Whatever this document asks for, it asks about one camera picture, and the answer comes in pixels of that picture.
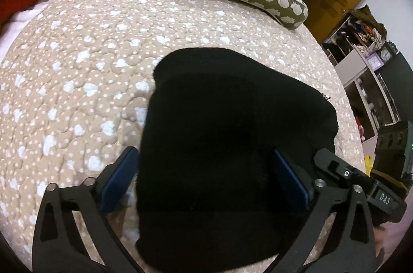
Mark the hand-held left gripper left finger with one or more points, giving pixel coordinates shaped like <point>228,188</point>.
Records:
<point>119,179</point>

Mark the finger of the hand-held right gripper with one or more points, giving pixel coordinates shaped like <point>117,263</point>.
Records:
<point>335,165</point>

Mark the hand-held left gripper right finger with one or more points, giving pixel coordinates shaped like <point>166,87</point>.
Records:
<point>290,185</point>

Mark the black pants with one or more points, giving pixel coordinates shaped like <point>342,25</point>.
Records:
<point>226,131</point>

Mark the small yellow object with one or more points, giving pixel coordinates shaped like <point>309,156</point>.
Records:
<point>368,162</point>

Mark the dark panel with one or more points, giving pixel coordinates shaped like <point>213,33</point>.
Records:
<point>398,89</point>

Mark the white open shelf unit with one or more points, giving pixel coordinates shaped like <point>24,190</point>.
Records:
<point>364,82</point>

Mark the purple table clock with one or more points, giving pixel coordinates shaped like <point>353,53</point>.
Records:
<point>375,62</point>

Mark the black alarm clock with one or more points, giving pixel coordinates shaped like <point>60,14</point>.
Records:
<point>386,52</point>

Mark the dark green clothes pile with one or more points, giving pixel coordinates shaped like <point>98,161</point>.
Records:
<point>367,21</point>

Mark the beige quilted bedspread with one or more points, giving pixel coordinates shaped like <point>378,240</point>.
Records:
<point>80,34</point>

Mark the white bed sheet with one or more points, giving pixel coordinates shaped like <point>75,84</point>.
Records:
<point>22,18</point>

